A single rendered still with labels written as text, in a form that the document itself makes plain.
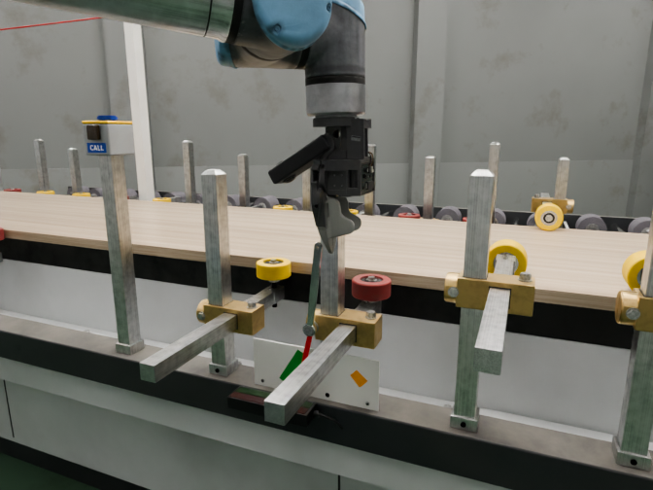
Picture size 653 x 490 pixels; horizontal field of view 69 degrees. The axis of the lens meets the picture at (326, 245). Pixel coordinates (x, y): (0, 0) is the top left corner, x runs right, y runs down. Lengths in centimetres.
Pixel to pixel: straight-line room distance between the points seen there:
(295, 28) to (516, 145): 514
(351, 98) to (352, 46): 7
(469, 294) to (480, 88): 465
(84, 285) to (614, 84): 575
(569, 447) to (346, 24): 74
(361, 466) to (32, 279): 120
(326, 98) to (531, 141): 507
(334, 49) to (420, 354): 68
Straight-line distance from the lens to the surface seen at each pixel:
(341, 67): 72
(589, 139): 618
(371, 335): 86
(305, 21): 55
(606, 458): 93
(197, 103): 463
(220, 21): 55
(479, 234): 78
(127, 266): 116
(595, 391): 111
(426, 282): 104
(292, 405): 66
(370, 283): 95
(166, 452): 164
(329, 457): 106
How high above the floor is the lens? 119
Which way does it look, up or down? 13 degrees down
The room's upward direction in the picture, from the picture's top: straight up
